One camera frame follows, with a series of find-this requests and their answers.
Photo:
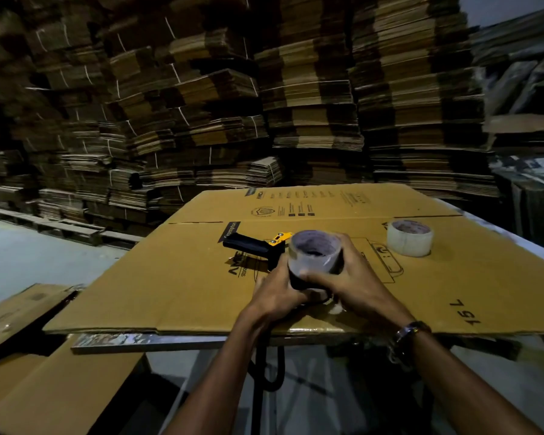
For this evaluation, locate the pile of loose cardboard sheets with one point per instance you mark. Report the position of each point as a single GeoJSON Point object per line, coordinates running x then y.
{"type": "Point", "coordinates": [521, 95]}

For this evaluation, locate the silver wristwatch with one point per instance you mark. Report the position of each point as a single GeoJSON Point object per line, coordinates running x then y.
{"type": "Point", "coordinates": [403, 339]}

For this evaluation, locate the person's left hand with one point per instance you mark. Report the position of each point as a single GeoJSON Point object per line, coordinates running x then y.
{"type": "Point", "coordinates": [268, 299]}

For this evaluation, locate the black yellow tape dispenser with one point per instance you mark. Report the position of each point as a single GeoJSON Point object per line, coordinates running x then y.
{"type": "Point", "coordinates": [249, 244]}

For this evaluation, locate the person's left thumb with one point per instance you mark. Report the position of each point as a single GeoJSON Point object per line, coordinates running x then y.
{"type": "Point", "coordinates": [283, 279]}

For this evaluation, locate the person's right thumb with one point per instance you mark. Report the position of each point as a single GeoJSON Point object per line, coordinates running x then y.
{"type": "Point", "coordinates": [321, 280]}

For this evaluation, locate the stacks of bundled flat cardboard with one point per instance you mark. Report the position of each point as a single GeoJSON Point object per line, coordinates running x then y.
{"type": "Point", "coordinates": [199, 99]}

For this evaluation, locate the person's left forearm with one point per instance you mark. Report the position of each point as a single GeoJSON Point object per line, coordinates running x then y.
{"type": "Point", "coordinates": [221, 380]}

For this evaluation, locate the person's right hand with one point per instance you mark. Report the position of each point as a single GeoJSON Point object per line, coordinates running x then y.
{"type": "Point", "coordinates": [366, 292]}

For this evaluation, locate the plain flat cardboard sheet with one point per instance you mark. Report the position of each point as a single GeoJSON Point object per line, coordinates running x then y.
{"type": "Point", "coordinates": [13, 312]}
{"type": "Point", "coordinates": [59, 394]}

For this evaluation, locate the person's right forearm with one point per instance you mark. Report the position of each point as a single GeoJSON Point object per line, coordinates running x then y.
{"type": "Point", "coordinates": [462, 394]}

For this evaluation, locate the clear packing tape roll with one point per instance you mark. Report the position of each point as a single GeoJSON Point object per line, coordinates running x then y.
{"type": "Point", "coordinates": [315, 253]}
{"type": "Point", "coordinates": [409, 240]}

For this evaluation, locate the large flattened printed cardboard box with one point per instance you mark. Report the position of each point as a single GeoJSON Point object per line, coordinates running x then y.
{"type": "Point", "coordinates": [172, 276]}

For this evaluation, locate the row of wooden pallets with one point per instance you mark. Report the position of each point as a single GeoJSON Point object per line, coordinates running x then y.
{"type": "Point", "coordinates": [68, 228]}

